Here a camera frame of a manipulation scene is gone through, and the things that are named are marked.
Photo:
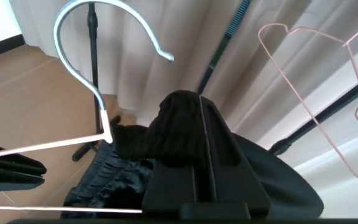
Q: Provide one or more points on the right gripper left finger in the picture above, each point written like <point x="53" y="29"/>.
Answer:
<point x="169" y="189"/>

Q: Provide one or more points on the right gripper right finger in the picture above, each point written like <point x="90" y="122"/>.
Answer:
<point x="238" y="186"/>

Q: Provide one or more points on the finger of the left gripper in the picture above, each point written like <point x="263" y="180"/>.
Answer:
<point x="8" y="183"/>
<point x="17" y="166"/>

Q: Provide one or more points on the black shorts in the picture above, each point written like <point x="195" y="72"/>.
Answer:
<point x="179" y="124"/>

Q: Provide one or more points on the pink clothes hanger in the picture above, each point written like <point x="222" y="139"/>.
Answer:
<point x="57" y="46"/>
<point x="291" y="84"/>

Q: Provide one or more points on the black clothes rack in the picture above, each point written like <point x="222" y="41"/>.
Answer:
<point x="93" y="62"/>

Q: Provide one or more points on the window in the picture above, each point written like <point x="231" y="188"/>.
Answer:
<point x="233" y="25"/>

